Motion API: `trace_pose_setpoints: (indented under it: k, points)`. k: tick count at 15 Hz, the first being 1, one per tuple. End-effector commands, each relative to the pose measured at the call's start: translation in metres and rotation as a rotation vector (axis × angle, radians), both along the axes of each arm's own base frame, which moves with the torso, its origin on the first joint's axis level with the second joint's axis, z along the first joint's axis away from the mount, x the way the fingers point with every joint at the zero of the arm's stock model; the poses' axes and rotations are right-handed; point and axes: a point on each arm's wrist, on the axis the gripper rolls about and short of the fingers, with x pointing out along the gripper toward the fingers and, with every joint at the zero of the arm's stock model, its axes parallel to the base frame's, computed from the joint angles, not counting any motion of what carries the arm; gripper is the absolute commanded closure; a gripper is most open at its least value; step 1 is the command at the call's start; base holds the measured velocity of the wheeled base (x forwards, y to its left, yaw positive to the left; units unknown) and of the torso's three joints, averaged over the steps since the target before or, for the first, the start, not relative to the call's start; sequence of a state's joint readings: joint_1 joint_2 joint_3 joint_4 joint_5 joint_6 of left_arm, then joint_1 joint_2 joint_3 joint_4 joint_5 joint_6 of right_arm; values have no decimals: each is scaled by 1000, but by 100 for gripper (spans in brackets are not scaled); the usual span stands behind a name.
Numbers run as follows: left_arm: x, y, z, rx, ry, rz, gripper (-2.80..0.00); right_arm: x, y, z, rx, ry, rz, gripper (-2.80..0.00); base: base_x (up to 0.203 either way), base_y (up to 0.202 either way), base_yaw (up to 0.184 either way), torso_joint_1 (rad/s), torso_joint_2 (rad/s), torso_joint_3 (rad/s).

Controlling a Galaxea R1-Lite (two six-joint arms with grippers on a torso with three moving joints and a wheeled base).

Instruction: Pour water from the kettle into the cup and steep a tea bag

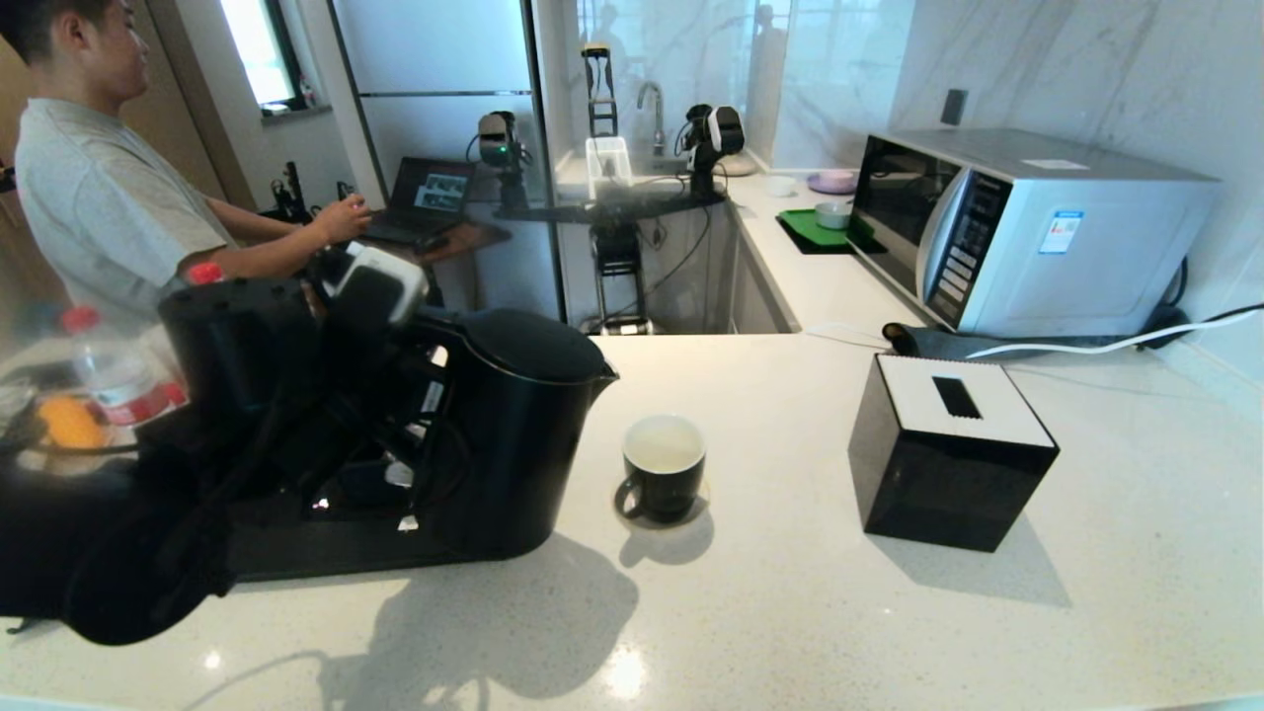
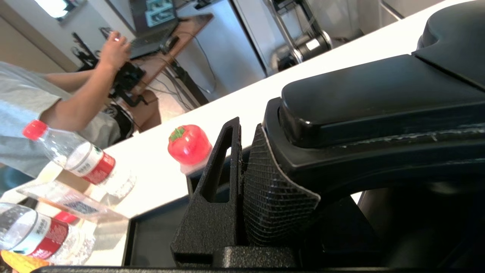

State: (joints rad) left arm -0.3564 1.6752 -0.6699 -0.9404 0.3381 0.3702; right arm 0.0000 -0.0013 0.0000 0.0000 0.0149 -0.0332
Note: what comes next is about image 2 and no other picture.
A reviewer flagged metal equipment cart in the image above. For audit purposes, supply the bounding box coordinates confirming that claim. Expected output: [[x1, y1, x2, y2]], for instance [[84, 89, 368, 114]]
[[265, 0, 335, 73]]

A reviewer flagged clear water bottle red label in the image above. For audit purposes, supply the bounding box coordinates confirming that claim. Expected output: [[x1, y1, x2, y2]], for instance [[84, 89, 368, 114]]
[[0, 202, 96, 266], [22, 120, 137, 206]]

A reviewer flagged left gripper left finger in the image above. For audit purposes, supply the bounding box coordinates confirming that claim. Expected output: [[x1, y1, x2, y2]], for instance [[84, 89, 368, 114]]
[[171, 117, 243, 266]]

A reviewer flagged person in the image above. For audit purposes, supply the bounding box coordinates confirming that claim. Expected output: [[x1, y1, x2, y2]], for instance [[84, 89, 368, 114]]
[[0, 30, 164, 179]]

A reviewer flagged black tray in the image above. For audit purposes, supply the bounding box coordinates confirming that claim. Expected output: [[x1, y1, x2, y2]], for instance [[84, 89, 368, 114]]
[[122, 167, 236, 267]]

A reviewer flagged orange toy piece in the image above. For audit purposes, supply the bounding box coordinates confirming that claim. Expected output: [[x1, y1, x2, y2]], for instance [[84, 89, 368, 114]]
[[0, 249, 50, 273]]

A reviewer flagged black computer mouse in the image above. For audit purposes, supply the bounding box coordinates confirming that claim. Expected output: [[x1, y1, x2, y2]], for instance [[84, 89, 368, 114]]
[[159, 35, 181, 54]]

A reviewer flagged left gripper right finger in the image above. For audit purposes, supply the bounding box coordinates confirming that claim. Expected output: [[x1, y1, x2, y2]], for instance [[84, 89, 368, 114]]
[[242, 123, 321, 248]]

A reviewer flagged open laptop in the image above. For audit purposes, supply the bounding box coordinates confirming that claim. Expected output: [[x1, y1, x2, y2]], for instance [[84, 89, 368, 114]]
[[105, 0, 179, 60]]

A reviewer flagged brown wooden desk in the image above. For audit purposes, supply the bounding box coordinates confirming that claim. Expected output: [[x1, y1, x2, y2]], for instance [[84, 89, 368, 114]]
[[129, 13, 215, 107]]

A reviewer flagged red tomato-shaped timer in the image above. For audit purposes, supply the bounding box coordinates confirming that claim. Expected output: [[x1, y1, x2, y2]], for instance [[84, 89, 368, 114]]
[[167, 124, 213, 166]]

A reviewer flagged black electric kettle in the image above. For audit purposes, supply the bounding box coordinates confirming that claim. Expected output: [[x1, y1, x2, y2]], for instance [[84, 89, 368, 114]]
[[261, 0, 485, 273]]

